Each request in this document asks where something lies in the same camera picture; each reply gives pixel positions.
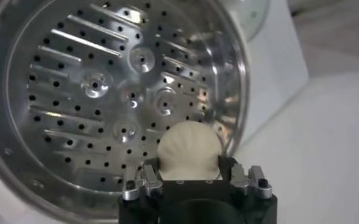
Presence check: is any stainless steel steamer basket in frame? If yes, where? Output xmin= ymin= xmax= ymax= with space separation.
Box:
xmin=0 ymin=0 xmax=250 ymax=224

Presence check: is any white steamed baozi bun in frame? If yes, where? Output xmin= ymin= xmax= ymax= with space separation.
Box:
xmin=156 ymin=121 xmax=223 ymax=181

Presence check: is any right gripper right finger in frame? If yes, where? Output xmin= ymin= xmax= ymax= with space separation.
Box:
xmin=218 ymin=155 xmax=273 ymax=200

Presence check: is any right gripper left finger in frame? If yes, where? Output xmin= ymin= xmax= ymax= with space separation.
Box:
xmin=121 ymin=157 xmax=164 ymax=201

